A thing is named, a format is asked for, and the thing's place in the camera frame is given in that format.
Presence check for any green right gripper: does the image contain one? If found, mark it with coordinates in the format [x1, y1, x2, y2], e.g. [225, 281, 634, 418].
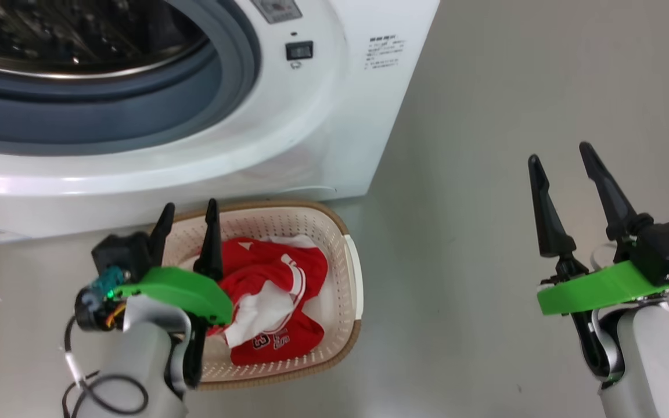
[527, 141, 669, 381]

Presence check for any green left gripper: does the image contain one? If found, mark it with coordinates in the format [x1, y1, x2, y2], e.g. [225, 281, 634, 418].
[114, 199, 234, 388]

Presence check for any red and white jersey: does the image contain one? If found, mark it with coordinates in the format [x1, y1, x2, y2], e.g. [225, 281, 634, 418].
[207, 234, 329, 366]

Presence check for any cream basket with brown rim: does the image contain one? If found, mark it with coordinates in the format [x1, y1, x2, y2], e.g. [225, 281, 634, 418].
[157, 200, 364, 391]

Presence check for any washer drum opening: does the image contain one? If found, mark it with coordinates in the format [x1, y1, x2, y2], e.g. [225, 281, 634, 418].
[0, 0, 262, 156]

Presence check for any white washing machine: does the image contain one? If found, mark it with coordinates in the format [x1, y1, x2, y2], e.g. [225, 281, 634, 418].
[0, 0, 441, 244]

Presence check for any round white filter cover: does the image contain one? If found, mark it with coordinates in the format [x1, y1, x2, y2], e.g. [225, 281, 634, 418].
[276, 185, 340, 201]

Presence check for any grey warning sticker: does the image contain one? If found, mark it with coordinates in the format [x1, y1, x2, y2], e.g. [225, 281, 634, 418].
[250, 0, 303, 24]

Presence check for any small printed text label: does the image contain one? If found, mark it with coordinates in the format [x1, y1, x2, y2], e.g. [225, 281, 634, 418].
[365, 36, 406, 71]

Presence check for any teal left camera connector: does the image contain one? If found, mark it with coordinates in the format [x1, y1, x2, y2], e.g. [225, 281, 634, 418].
[89, 266, 129, 300]

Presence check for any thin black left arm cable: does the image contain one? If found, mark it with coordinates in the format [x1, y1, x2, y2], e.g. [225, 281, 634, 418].
[62, 313, 149, 418]

